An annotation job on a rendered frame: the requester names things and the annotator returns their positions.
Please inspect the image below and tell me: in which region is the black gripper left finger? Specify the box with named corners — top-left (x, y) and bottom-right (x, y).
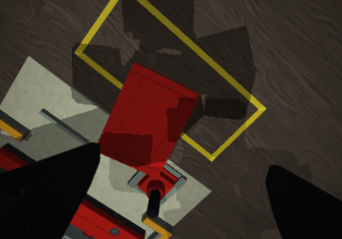
top-left (0, 142), bottom-right (100, 239)

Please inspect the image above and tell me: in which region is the yellow rectangular outline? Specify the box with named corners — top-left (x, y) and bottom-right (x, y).
top-left (75, 0), bottom-right (266, 161)

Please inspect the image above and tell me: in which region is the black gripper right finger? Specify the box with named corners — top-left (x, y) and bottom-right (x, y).
top-left (265, 165), bottom-right (342, 239)

